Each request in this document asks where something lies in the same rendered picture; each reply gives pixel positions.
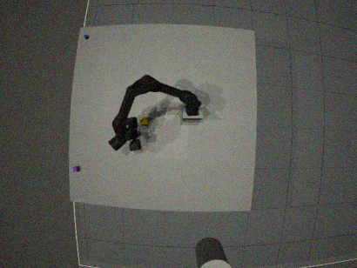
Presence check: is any yellow block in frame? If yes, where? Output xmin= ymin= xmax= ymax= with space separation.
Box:
xmin=140 ymin=117 xmax=149 ymax=125

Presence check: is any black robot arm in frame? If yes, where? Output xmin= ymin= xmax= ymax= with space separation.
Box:
xmin=108 ymin=75 xmax=202 ymax=151

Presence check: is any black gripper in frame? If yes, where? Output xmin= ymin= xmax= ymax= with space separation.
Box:
xmin=126 ymin=117 xmax=141 ymax=151

